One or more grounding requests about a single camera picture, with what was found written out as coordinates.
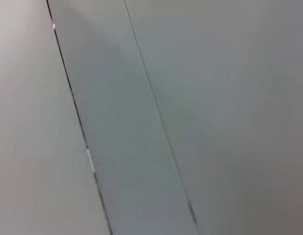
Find grey partition wall panel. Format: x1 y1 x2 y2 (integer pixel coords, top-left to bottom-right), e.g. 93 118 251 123
47 0 200 235

